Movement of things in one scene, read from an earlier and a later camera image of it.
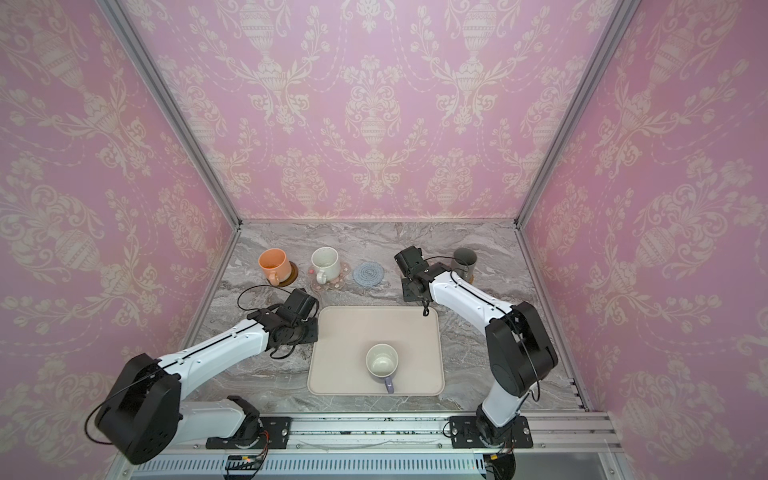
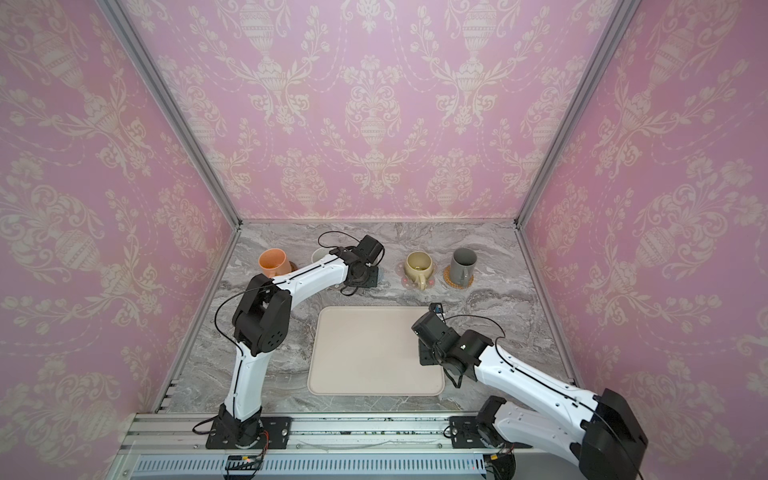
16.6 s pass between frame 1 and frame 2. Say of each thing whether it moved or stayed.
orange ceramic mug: stayed
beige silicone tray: stayed
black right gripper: moved
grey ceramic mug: stayed
